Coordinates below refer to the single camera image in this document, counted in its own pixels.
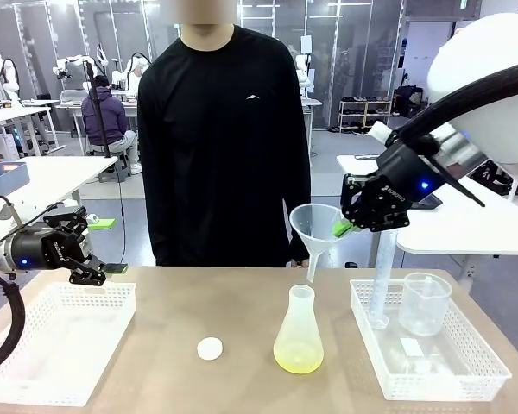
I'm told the black tripod pole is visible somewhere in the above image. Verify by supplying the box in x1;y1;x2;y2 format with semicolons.
84;60;113;159

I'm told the translucent plastic conical flask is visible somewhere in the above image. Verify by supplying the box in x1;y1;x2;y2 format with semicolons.
273;284;325;374

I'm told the seated person in purple hoodie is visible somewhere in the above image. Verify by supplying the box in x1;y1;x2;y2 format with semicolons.
80;74;138;176

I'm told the person in black sweater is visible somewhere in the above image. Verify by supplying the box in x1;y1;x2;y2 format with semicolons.
136;0;313;268

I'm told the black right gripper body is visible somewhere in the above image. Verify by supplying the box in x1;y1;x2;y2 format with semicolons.
362;137;451;217

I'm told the clear plastic graduated cylinder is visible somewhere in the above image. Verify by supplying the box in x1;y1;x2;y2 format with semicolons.
369;226;401;331

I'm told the black flat tray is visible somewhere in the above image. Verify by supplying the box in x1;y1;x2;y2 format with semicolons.
409;192;444;211

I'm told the blue plastic tray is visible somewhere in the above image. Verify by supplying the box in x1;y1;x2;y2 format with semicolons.
0;161;30;200

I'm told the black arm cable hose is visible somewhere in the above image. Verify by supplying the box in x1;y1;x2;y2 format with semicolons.
0;256;27;379
385;60;518;208

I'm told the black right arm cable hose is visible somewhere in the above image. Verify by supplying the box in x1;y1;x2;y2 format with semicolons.
385;60;518;208

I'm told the wooden shoe rack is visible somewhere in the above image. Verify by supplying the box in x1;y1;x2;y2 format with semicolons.
338;95;393;135

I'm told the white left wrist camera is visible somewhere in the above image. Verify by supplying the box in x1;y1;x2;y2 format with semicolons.
0;202;42;228

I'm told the white background desk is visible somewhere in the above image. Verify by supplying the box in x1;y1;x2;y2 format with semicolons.
0;105;56;159

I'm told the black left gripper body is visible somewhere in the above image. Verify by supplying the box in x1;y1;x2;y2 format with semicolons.
6;205;92;272

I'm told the clear plastic measuring beaker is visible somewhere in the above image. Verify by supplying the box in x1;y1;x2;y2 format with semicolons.
397;272;453;336

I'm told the white paper label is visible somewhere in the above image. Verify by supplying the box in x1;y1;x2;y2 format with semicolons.
400;338;423;357

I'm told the white perforated plastic basket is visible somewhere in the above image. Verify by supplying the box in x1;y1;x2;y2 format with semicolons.
0;280;138;408
349;279;513;402

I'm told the white round flask cap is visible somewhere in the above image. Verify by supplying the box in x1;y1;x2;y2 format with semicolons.
196;336;224;361

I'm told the clear plastic funnel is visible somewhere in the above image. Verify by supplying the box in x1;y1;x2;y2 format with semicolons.
289;204;344;284

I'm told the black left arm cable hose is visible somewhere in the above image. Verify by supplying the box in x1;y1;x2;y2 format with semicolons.
0;256;27;379

